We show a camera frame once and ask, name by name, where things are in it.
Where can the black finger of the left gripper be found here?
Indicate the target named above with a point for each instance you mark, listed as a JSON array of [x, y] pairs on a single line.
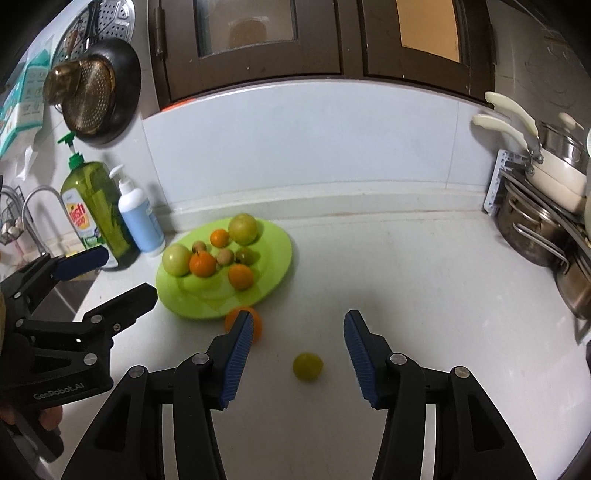
[[119, 313]]

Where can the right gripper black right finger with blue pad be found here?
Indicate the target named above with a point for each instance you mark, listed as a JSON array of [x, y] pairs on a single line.
[[473, 441]]

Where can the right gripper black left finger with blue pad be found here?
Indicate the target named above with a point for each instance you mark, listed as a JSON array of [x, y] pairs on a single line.
[[124, 440]]

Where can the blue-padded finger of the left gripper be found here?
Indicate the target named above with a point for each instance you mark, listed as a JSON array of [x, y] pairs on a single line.
[[68, 268]]

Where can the pale green apple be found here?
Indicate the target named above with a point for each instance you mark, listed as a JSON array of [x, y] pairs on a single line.
[[175, 260]]

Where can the small brown fruit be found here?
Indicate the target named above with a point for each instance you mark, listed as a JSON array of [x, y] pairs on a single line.
[[198, 246]]

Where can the orange with stem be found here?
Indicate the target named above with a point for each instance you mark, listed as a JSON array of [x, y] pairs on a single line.
[[202, 264]]

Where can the small orange mandarin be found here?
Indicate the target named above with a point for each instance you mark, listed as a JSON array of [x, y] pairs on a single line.
[[219, 238]]

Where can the small brown-yellow fruit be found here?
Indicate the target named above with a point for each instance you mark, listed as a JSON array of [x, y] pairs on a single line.
[[225, 257]]

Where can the green fruit dark stem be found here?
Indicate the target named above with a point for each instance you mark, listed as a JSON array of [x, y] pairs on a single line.
[[245, 256]]

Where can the large yellow-green citrus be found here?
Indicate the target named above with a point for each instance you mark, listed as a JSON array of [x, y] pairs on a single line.
[[243, 229]]

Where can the chrome kitchen faucet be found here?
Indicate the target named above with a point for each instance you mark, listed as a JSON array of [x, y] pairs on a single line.
[[14, 195]]

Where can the person's hand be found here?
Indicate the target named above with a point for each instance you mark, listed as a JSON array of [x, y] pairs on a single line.
[[49, 419]]

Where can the green dish soap bottle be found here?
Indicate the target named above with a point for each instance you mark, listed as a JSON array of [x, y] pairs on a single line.
[[91, 199]]

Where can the white blue pump bottle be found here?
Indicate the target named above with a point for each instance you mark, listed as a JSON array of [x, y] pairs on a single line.
[[137, 214]]

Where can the green plate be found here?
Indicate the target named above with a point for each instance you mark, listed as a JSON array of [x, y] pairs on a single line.
[[196, 298]]

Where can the metal colander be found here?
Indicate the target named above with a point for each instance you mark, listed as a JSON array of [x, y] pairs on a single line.
[[87, 109]]

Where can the large orange fruit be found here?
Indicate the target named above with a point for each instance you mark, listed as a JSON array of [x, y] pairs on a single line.
[[257, 322]]

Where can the teal white paper package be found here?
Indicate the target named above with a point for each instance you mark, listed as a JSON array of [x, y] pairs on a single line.
[[23, 109]]

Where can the small brass pot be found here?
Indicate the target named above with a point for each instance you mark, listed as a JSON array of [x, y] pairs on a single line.
[[61, 82]]

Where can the small yellow-green lime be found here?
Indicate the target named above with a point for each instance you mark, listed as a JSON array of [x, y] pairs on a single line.
[[308, 366]]

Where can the black frying pan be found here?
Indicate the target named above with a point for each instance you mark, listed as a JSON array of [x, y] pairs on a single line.
[[125, 65]]

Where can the stainless steel pot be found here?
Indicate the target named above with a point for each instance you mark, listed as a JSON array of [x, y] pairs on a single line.
[[530, 229]]

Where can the perforated steamer tray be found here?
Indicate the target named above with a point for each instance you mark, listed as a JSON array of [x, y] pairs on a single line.
[[97, 21]]

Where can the wire sink basket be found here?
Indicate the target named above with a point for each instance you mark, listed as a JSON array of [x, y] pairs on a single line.
[[11, 224]]

